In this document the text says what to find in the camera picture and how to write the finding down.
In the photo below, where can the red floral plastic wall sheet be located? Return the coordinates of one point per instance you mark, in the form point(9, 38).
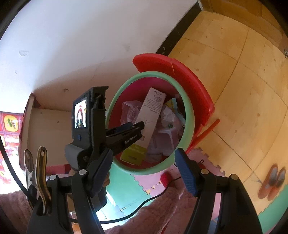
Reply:
point(10, 131)

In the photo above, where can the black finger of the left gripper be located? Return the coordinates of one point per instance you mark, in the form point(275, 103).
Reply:
point(120, 138)

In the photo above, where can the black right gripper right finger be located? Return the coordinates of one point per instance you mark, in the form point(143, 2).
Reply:
point(202, 184)

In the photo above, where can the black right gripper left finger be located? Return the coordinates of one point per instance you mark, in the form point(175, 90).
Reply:
point(87, 185)

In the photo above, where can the red bin green rim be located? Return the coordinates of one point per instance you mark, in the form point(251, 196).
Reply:
point(136, 88)

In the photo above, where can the camera with screen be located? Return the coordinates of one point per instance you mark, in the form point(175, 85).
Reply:
point(81, 126)

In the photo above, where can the green white cardboard box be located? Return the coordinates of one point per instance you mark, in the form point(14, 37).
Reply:
point(148, 114)

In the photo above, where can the orange grey shoes pair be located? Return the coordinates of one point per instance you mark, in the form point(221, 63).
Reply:
point(272, 184)

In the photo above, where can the red bin lid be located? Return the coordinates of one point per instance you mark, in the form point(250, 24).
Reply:
point(200, 99)

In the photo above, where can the silver spring clamp right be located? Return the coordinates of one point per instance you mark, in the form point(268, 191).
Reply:
point(36, 184)

